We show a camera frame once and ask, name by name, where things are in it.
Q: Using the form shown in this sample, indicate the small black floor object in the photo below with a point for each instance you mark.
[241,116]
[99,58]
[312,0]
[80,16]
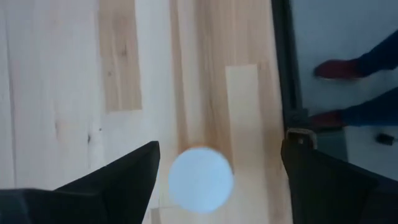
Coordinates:
[385,139]

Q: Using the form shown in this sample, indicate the black table frame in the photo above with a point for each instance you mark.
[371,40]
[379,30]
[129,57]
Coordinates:
[284,62]

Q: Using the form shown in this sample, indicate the person's red shoe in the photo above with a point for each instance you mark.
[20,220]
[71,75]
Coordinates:
[337,69]
[328,119]

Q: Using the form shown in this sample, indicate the person's leg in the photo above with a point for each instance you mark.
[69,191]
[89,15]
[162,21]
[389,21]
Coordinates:
[379,56]
[373,109]

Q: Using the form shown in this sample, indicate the grey metal bracket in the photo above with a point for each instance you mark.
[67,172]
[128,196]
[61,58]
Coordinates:
[300,137]

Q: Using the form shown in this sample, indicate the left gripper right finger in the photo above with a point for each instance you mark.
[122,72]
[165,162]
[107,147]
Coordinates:
[326,189]

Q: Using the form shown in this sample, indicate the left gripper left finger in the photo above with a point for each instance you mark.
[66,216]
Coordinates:
[124,186]

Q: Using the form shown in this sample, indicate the large orange pill bottle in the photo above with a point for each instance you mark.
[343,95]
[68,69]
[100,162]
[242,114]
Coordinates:
[200,180]

